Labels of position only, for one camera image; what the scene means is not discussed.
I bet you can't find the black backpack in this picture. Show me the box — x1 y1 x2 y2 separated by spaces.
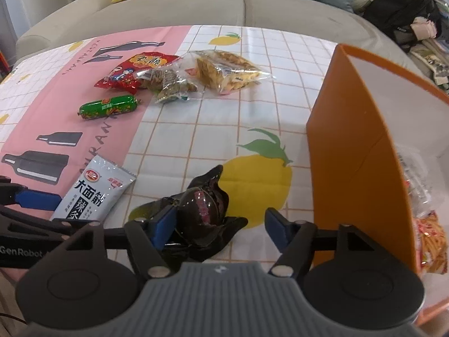
363 0 443 51

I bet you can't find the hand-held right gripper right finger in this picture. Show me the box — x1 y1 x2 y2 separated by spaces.
265 208 378 277

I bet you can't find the clear plastic snack packet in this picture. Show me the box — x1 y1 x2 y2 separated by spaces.
396 144 436 218

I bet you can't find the red snack packet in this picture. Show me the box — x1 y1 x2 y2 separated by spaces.
94 53 180 94

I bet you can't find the black snack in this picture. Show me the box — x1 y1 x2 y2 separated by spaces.
129 164 248 262

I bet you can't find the green sausage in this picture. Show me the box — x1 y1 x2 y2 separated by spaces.
78 95 143 121

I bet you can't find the pink pouch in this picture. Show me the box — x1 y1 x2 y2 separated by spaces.
410 16 439 41

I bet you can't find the orange cardboard box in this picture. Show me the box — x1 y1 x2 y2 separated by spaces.
306 43 449 325

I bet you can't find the lemon pattern tablecloth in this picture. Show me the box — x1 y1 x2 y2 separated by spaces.
0 24 346 278

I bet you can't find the white grey spicy strip packet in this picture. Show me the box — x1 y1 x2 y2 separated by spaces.
51 156 137 222

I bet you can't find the clear packet of yellow pastries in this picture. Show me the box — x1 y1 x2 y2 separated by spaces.
180 50 276 96

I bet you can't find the clear packet of brown snack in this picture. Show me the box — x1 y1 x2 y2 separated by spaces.
136 66 206 105

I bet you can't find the printed tote bag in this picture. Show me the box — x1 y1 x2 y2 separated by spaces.
410 40 449 94

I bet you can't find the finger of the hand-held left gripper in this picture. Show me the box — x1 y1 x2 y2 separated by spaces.
0 177 63 212
0 205 85 236

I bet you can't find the black cable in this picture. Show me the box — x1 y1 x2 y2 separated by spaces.
0 312 28 324

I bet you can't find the beige sofa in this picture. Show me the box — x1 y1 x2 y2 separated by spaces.
14 0 449 88

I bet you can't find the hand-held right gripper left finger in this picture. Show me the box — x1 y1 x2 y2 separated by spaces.
60 205 179 278

